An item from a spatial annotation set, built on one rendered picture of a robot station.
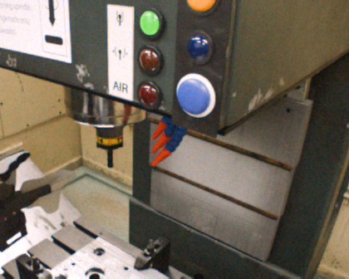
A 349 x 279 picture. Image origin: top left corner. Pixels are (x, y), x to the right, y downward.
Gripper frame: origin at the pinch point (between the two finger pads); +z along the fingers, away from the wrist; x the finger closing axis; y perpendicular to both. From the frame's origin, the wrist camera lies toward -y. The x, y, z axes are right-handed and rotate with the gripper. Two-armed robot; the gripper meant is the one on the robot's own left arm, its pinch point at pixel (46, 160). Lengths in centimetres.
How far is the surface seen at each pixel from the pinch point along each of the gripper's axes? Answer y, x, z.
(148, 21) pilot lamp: -24.3, 23.0, -6.6
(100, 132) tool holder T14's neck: 0.7, -0.2, 13.1
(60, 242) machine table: 54, -32, 26
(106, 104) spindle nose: -7.1, 4.7, 9.5
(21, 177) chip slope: 64, -86, 54
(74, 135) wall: 65, -95, 99
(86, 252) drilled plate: 44, -15, 21
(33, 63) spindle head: -17.6, 5.7, -4.8
